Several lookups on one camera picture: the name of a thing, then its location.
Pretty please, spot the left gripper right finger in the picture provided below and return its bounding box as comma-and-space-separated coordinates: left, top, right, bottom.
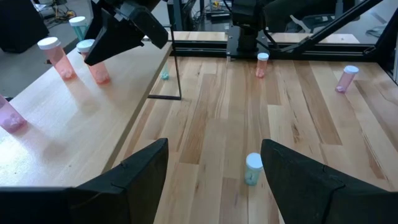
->
260, 138, 398, 224

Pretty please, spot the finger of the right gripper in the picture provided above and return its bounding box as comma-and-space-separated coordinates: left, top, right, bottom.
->
84, 7, 146, 65
116, 1, 169, 50

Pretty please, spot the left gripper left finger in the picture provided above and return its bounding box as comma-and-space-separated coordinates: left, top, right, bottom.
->
67, 138, 170, 224

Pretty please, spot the salmon pink medicine bottle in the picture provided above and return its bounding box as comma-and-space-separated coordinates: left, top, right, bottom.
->
255, 52, 270, 78
76, 39, 111, 85
37, 36, 78, 81

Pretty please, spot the purple medicine bottle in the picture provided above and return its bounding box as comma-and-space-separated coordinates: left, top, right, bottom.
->
335, 65, 360, 94
0, 94, 28, 134

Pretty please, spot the white bottle near shelf leg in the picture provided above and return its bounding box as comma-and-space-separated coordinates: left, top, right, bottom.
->
160, 62, 170, 81

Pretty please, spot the black bulky object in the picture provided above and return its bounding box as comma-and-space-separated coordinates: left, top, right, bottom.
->
0, 0, 50, 60

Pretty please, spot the black metal table frame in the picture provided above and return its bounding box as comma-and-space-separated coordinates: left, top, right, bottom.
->
167, 0, 355, 34

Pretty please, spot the wooden shelf black frame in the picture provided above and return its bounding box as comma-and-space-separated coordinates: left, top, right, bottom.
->
0, 26, 183, 187

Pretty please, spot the black aluminium rig frame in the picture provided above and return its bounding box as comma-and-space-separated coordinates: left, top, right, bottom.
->
169, 0, 398, 85

